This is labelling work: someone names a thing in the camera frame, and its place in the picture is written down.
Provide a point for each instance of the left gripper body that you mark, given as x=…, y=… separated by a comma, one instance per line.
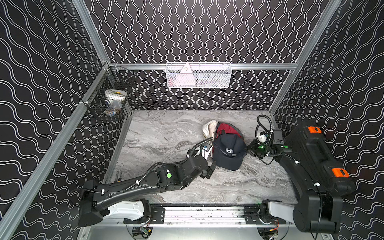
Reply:
x=207, y=169

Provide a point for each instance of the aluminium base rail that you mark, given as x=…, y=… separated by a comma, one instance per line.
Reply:
x=140, y=213

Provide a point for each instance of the white wire basket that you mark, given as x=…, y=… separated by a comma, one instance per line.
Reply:
x=207, y=75

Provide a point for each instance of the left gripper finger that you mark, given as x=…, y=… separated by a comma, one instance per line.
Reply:
x=207, y=174
x=212, y=167

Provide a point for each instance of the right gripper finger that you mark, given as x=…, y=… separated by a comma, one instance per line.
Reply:
x=252, y=153
x=251, y=146

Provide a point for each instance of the navy baseball cap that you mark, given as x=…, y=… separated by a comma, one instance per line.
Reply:
x=229, y=151

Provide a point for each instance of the black wire basket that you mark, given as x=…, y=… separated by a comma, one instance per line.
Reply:
x=117, y=78

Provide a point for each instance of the red baseball cap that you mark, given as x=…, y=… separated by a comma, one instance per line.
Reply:
x=228, y=128

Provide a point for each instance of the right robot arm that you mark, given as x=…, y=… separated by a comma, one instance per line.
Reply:
x=317, y=211

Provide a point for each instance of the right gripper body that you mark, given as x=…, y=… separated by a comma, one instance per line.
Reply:
x=261, y=150

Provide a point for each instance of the black orange tool case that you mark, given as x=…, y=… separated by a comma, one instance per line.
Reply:
x=308, y=141

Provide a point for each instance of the cream baseball cap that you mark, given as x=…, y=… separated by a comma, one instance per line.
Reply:
x=210, y=131

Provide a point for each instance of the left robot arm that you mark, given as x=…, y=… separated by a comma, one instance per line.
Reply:
x=160, y=177

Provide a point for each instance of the pink triangular card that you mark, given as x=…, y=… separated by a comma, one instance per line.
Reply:
x=185, y=78

